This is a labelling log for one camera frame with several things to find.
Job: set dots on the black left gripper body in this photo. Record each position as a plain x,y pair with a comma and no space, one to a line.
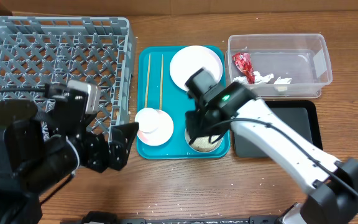
96,152

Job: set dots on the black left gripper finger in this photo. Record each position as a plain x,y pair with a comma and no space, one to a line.
124,135
119,150

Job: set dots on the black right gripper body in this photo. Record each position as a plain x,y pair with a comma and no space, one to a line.
204,123

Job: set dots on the white rice grains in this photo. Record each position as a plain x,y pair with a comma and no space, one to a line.
202,144

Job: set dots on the grey bowl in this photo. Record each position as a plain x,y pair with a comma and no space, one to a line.
204,146

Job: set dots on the red snack wrapper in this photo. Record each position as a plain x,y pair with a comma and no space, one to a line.
244,64

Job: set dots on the white paper cup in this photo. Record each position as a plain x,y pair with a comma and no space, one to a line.
148,119

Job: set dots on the white tissue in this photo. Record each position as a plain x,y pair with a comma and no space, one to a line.
255,79

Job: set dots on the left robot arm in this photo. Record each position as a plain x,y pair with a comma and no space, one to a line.
41,150

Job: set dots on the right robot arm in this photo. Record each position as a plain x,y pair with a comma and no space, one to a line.
331,185

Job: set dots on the clear plastic waste bin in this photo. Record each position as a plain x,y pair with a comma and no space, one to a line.
302,57

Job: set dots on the black waste tray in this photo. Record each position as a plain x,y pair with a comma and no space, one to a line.
300,115

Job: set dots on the grey dishwasher rack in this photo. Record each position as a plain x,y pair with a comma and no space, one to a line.
35,51

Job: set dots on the small pink-rimmed white plate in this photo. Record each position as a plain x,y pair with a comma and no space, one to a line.
162,134

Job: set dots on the large white plate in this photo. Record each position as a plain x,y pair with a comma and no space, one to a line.
189,60

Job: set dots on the teal serving tray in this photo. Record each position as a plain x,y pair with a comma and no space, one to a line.
164,94

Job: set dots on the left wooden chopstick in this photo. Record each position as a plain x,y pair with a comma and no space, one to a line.
147,81

